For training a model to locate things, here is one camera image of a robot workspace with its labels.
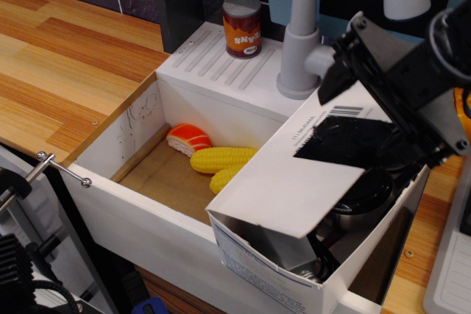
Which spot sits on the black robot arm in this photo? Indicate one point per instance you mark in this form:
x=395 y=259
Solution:
x=413 y=84

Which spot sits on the grey toy faucet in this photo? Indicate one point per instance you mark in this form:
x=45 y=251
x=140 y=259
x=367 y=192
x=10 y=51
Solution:
x=305 y=59

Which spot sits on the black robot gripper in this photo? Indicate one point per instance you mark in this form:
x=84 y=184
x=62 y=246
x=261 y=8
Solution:
x=413 y=84

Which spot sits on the metal clamp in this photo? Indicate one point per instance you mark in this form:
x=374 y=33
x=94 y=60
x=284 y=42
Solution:
x=19 y=187

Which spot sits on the yellow toy corn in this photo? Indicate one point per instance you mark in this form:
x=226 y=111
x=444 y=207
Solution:
x=223 y=177
x=215 y=159

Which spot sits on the grey wedge block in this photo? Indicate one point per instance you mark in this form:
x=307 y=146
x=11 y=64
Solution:
x=293 y=254

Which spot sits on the black 3D mouse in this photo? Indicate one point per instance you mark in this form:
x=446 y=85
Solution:
x=366 y=202

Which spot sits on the white toy sink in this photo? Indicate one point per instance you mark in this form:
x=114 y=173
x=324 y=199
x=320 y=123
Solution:
x=147 y=205

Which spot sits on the yellow toy corn lower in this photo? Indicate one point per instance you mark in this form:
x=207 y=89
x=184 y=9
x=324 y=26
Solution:
x=223 y=177

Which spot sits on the orange toy croissant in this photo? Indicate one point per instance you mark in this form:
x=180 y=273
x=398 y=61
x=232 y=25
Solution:
x=462 y=104

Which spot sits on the brown beans can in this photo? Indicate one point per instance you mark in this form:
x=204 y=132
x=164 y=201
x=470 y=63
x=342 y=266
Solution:
x=242 y=27

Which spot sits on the white cardboard box with flap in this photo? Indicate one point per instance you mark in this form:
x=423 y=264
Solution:
x=282 y=192

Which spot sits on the yellow toy corn upper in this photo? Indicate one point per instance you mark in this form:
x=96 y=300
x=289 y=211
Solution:
x=215 y=159

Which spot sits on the orange salmon sushi toy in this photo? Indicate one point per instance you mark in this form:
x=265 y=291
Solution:
x=187 y=139

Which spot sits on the white appliance at right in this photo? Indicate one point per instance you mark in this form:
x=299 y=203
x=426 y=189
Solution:
x=448 y=289

